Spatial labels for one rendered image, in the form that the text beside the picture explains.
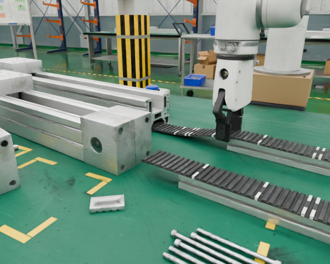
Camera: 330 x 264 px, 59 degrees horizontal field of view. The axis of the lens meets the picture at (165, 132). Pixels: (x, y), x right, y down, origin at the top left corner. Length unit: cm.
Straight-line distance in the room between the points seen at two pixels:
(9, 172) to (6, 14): 589
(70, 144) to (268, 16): 43
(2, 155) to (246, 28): 46
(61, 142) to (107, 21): 986
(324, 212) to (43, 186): 42
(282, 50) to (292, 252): 77
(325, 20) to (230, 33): 760
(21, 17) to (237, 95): 577
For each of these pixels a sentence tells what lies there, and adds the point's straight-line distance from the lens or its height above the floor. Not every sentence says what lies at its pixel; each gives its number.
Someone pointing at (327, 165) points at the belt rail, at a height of 80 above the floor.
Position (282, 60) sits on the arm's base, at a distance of 107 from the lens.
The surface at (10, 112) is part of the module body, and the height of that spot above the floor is 84.
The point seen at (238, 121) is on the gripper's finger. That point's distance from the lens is 66.
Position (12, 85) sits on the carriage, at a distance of 85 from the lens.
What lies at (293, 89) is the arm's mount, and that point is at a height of 83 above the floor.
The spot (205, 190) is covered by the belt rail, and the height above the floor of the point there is 79.
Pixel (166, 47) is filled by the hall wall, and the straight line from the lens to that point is 926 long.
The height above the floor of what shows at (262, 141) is 81.
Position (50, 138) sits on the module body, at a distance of 67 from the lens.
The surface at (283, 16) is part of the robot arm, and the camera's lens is 56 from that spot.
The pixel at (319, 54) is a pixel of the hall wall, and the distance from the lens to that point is 818.
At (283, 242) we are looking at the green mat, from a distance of 42.
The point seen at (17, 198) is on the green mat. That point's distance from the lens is 53.
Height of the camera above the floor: 104
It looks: 21 degrees down
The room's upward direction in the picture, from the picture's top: straight up
